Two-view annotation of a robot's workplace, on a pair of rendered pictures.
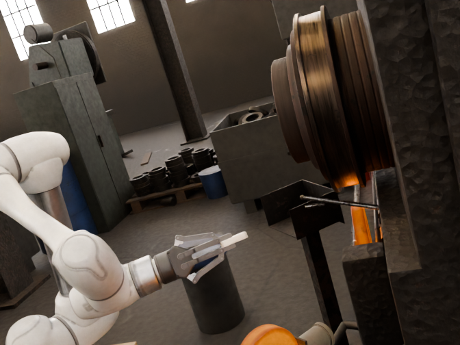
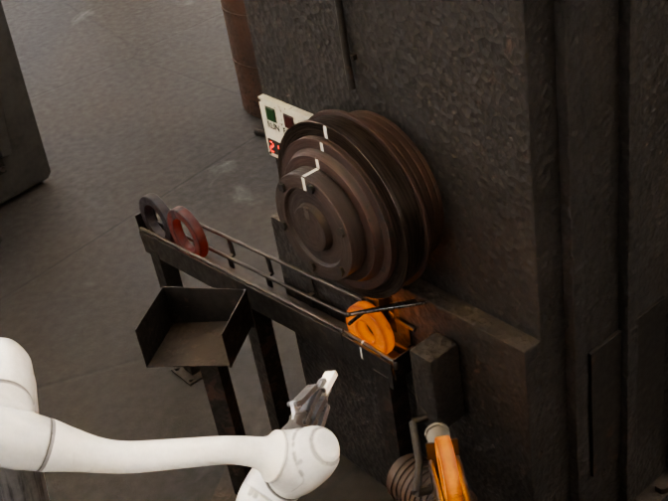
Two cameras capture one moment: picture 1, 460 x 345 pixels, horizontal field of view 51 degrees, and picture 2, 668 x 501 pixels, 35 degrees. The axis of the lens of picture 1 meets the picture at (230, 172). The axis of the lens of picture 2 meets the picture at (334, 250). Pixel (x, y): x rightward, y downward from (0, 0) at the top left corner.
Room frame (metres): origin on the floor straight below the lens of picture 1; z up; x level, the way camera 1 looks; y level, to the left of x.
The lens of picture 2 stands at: (-0.04, 1.49, 2.44)
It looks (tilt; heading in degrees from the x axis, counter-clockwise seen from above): 33 degrees down; 307
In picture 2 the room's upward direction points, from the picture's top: 10 degrees counter-clockwise
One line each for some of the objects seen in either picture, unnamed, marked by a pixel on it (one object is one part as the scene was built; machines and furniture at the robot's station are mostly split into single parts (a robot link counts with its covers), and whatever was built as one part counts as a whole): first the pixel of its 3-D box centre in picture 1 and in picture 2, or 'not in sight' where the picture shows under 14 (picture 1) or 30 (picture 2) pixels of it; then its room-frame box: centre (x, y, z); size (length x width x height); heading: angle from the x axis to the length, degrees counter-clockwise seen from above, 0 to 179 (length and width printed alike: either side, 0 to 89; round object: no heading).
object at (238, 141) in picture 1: (285, 146); not in sight; (4.06, -0.53, 0.39); 1.03 x 0.83 x 0.79; 75
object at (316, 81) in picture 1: (330, 101); (349, 207); (1.23, -0.30, 1.11); 0.47 x 0.06 x 0.47; 161
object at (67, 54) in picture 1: (75, 93); not in sight; (9.06, 2.28, 1.36); 1.37 x 1.17 x 2.71; 61
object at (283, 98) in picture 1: (294, 110); (318, 224); (1.26, -0.21, 1.11); 0.28 x 0.06 x 0.28; 161
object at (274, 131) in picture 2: not in sight; (294, 137); (1.52, -0.51, 1.15); 0.26 x 0.02 x 0.18; 161
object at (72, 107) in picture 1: (82, 154); not in sight; (4.85, 1.37, 0.75); 0.70 x 0.48 x 1.50; 161
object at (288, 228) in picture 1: (318, 274); (217, 404); (1.77, -0.22, 0.36); 0.26 x 0.20 x 0.72; 16
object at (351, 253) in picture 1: (374, 294); (438, 382); (1.01, -0.24, 0.68); 0.11 x 0.08 x 0.24; 71
